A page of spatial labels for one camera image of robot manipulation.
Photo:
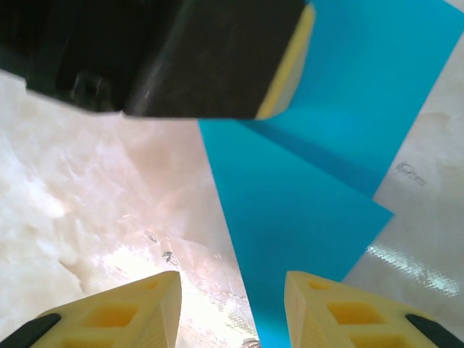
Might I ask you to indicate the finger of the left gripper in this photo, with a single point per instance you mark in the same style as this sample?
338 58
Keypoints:
217 54

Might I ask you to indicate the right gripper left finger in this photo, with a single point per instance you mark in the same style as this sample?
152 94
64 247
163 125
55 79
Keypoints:
119 319

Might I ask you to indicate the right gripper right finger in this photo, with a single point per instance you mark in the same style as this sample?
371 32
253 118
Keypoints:
348 315

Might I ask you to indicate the blue square paper sheet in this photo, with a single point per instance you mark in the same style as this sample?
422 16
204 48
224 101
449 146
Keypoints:
308 199

